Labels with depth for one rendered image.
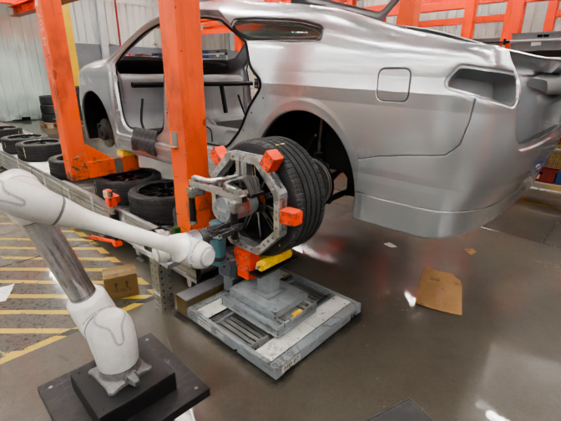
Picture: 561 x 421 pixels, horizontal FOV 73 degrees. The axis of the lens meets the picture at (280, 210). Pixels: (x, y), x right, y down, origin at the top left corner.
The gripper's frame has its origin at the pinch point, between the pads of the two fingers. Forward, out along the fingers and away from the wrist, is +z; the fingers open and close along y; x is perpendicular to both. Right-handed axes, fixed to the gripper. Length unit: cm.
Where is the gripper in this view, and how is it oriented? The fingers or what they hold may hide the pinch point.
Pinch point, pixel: (234, 225)
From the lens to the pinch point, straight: 181.8
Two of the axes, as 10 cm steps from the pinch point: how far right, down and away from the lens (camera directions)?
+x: 0.1, -9.4, -3.4
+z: 6.8, -2.4, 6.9
